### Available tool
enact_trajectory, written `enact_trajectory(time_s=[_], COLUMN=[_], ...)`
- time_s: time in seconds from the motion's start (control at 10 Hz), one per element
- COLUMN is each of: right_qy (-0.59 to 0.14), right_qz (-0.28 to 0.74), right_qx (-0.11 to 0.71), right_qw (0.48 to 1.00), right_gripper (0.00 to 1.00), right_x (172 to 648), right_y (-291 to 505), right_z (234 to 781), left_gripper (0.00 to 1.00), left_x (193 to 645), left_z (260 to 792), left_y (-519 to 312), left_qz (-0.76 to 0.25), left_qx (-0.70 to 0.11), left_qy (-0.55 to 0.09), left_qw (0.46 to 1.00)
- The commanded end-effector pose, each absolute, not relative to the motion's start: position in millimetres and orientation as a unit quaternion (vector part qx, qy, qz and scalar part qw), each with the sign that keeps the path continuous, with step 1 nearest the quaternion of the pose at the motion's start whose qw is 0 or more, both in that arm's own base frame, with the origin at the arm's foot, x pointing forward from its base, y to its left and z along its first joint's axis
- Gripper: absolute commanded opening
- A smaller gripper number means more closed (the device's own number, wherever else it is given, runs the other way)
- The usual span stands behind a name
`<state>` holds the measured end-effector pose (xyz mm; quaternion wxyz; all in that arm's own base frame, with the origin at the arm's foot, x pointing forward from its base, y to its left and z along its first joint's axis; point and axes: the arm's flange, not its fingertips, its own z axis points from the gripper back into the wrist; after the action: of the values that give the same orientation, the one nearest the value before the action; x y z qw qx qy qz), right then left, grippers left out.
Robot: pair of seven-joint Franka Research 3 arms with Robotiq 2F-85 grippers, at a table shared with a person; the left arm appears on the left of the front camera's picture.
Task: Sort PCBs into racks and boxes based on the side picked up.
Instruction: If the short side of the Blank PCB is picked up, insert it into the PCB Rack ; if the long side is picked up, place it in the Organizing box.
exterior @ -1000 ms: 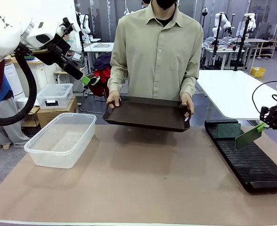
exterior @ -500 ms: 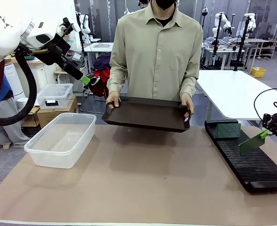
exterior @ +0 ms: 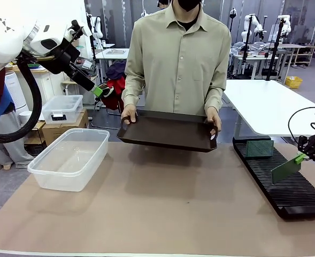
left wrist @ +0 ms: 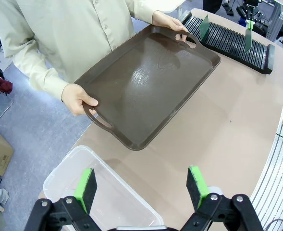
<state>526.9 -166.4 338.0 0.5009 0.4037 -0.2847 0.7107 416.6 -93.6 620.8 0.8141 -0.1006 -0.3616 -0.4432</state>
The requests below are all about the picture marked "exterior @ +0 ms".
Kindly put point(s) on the person's right hand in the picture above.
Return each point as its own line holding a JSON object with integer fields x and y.
{"x": 130, "y": 112}

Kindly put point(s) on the large white table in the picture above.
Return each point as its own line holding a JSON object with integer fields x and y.
{"x": 267, "y": 107}

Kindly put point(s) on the white desk with wooden top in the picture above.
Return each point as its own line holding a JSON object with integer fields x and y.
{"x": 47, "y": 85}

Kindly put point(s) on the wooden shelf workbench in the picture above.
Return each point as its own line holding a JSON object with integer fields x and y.
{"x": 293, "y": 51}

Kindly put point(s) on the dark brown plastic tray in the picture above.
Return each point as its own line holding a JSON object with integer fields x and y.
{"x": 168, "y": 131}

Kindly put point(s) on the black tripod stand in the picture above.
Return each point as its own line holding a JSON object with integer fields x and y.
{"x": 276, "y": 51}

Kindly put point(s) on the yellow plastic crate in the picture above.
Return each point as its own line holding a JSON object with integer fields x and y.
{"x": 293, "y": 82}

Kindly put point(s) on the green bowl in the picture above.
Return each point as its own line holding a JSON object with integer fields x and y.
{"x": 32, "y": 66}

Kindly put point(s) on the small white round canister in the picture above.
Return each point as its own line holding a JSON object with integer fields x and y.
{"x": 25, "y": 117}

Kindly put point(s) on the white workbench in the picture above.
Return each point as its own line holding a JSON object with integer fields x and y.
{"x": 111, "y": 54}

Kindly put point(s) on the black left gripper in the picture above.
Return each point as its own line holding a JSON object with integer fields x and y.
{"x": 63, "y": 57}

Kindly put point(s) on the black face mask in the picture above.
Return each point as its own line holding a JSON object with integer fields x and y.
{"x": 189, "y": 4}

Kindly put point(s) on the large cardboard box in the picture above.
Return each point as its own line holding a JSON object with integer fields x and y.
{"x": 66, "y": 131}

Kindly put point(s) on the black slotted PCB rack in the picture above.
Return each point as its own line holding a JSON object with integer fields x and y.
{"x": 293, "y": 192}

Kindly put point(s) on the person's right forearm beige sleeve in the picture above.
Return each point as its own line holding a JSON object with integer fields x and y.
{"x": 130, "y": 93}

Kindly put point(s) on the green perforated PCB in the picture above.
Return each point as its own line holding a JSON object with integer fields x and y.
{"x": 260, "y": 149}
{"x": 284, "y": 171}

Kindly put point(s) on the clear lidded storage bin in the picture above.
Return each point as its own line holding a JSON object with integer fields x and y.
{"x": 62, "y": 108}

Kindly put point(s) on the small white robot arm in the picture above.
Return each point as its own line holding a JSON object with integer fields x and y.
{"x": 98, "y": 28}
{"x": 285, "y": 22}
{"x": 246, "y": 29}

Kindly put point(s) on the clear plastic box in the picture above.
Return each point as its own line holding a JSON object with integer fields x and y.
{"x": 66, "y": 166}

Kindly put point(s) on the person's left forearm beige sleeve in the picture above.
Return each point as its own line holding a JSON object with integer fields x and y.
{"x": 213, "y": 99}

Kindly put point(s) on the red and black backpack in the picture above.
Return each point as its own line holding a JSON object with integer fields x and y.
{"x": 114, "y": 91}

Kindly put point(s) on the tilted box of parts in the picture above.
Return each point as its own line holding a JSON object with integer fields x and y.
{"x": 87, "y": 65}

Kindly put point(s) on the bystander in maroon top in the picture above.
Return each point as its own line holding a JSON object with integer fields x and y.
{"x": 2, "y": 139}

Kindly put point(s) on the person's torso beige shirt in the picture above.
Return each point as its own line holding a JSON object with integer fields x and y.
{"x": 178, "y": 67}

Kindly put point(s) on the person's left hand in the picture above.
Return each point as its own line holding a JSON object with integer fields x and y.
{"x": 215, "y": 119}

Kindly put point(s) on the dark purple jacket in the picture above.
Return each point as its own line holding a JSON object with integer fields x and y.
{"x": 117, "y": 69}

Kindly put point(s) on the white air purifier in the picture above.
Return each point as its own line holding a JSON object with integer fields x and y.
{"x": 16, "y": 91}

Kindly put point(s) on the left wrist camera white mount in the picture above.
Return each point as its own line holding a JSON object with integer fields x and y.
{"x": 85, "y": 30}

